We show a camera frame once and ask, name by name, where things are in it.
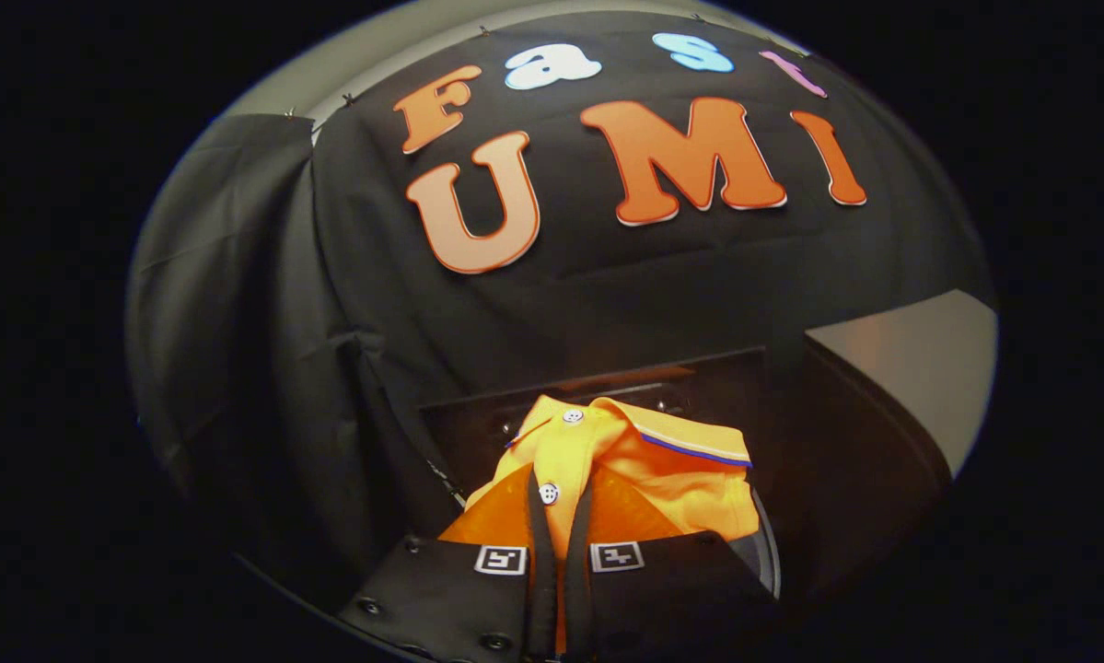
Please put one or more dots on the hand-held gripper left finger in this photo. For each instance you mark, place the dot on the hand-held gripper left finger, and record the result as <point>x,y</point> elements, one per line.
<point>540,589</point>

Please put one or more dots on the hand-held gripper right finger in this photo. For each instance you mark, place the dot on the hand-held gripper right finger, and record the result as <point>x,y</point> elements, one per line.
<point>581,589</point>

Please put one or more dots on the yellow polo shirt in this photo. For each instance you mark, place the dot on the yellow polo shirt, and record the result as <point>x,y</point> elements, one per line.
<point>680,479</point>

